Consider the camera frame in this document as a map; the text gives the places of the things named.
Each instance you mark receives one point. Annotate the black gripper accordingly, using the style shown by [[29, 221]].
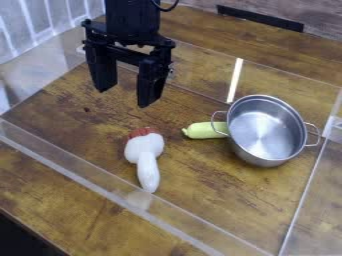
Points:
[[129, 37]]

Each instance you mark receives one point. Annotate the green handled metal spoon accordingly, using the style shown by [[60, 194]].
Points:
[[207, 130]]

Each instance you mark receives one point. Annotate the silver metal pot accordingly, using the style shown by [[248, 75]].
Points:
[[267, 130]]

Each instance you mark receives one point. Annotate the white plush mushroom toy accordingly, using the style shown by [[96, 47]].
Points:
[[145, 147]]

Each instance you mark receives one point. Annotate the black bar on table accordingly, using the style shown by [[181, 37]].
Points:
[[261, 18]]

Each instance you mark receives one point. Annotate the clear acrylic front barrier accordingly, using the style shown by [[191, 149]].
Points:
[[176, 220]]

